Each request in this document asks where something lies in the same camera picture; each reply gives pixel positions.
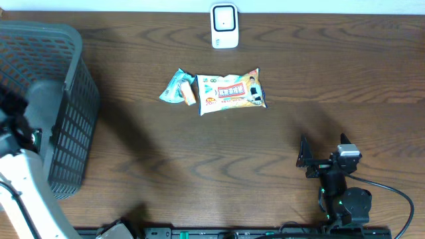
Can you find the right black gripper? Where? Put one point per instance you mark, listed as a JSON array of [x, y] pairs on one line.
[[305, 159]]

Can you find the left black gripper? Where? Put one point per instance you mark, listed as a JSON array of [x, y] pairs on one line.
[[9, 104]]

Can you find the yellow wet wipes pack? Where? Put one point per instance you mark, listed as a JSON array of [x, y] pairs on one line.
[[218, 93]]

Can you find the orange tissue pack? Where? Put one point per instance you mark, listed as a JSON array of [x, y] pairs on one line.
[[187, 93]]

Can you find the teal tissue pack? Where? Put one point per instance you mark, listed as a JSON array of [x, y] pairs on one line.
[[172, 93]]

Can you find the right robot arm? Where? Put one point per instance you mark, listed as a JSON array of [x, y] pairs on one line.
[[345, 207]]

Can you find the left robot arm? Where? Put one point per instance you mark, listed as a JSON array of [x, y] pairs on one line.
[[25, 194]]

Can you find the white barcode scanner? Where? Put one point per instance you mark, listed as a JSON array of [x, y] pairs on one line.
[[224, 26]]

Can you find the grey plastic basket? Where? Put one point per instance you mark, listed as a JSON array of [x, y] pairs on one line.
[[43, 63]]

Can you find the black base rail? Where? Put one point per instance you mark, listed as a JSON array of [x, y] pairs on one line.
[[265, 234]]

